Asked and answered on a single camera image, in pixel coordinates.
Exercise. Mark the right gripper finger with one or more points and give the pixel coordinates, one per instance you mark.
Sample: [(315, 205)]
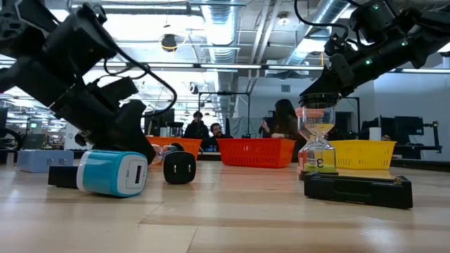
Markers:
[(321, 82)]

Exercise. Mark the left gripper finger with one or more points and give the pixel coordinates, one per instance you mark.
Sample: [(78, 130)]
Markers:
[(102, 142), (135, 133)]

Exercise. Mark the teal and white charger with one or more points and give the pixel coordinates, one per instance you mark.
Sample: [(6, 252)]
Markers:
[(102, 172)]

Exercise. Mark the black stapler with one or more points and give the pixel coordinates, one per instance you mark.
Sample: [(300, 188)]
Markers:
[(63, 176), (358, 191)]

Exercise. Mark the black cube charger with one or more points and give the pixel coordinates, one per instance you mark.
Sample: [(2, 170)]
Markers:
[(179, 168)]

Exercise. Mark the light blue cube charger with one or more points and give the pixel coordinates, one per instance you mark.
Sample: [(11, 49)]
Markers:
[(35, 160)]

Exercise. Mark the yellow sand hourglass number three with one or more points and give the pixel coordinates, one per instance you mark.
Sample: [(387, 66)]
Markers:
[(318, 154)]

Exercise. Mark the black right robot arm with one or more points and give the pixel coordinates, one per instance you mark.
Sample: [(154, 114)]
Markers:
[(422, 31)]

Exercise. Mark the black monitor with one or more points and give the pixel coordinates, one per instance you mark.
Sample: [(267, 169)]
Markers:
[(409, 126), (158, 121)]

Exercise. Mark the green sign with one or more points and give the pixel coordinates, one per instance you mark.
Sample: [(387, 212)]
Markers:
[(33, 124)]

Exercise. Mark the orange plastic basket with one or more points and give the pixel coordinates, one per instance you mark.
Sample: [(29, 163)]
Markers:
[(190, 144)]

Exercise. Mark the person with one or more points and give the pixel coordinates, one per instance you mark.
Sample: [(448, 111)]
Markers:
[(216, 135), (196, 128), (283, 123)]

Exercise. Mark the white cup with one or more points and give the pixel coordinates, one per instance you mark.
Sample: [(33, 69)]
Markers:
[(375, 133)]

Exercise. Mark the yellow plastic basket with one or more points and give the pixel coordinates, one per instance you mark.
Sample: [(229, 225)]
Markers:
[(365, 154)]

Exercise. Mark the grey fabric sheet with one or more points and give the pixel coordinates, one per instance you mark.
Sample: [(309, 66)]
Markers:
[(246, 126)]

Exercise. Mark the long ceiling light bar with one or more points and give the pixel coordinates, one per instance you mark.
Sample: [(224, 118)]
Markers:
[(228, 66)]

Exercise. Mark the red plastic basket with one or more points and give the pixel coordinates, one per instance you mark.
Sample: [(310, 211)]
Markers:
[(256, 152)]

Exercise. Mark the black ceiling device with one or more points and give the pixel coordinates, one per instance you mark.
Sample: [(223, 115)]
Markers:
[(168, 42)]

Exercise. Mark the wall air vent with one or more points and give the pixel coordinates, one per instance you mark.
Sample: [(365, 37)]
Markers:
[(285, 88)]

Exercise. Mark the black frame stand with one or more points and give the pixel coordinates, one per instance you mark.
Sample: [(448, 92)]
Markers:
[(358, 119), (225, 93)]

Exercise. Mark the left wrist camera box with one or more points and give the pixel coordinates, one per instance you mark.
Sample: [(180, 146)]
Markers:
[(77, 38)]

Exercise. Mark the slanted silver ventilation duct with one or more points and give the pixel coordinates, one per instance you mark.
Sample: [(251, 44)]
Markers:
[(327, 14)]

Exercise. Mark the wide silver ventilation duct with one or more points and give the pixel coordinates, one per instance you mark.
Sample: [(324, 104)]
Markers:
[(221, 31)]

